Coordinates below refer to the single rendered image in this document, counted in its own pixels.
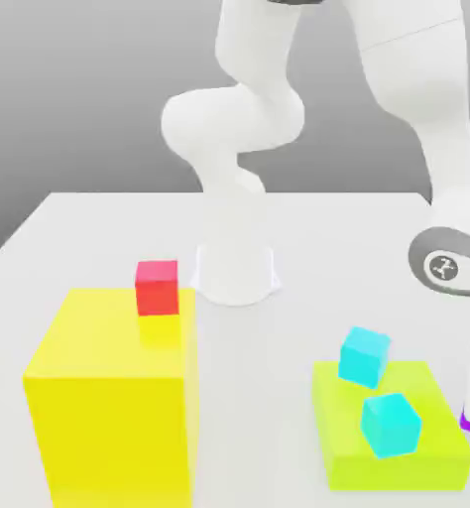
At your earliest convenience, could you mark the small cyan cube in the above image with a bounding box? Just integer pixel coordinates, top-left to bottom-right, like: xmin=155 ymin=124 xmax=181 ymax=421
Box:
xmin=337 ymin=325 xmax=392 ymax=391
xmin=359 ymin=392 xmax=423 ymax=460

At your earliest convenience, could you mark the small red cube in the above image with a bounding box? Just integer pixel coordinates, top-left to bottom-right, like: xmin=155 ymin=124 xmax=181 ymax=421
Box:
xmin=134 ymin=259 xmax=180 ymax=318

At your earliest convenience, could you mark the large lime green box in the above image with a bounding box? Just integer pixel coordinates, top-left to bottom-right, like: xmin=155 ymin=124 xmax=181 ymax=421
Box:
xmin=311 ymin=359 xmax=470 ymax=492

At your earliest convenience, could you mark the large yellow box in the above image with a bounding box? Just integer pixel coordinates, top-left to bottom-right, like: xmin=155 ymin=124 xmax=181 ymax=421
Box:
xmin=22 ymin=287 xmax=199 ymax=508

